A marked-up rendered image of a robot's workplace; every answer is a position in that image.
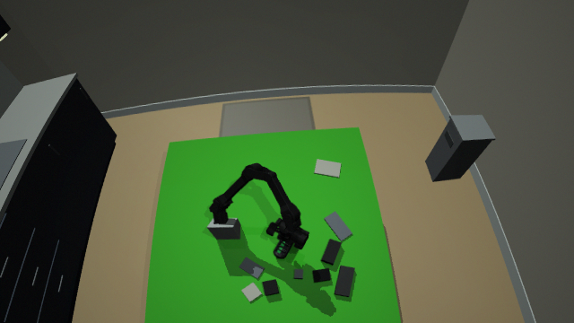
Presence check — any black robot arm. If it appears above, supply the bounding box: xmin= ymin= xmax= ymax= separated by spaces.
xmin=209 ymin=163 xmax=309 ymax=246

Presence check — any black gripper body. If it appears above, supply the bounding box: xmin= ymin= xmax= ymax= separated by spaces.
xmin=266 ymin=222 xmax=306 ymax=249

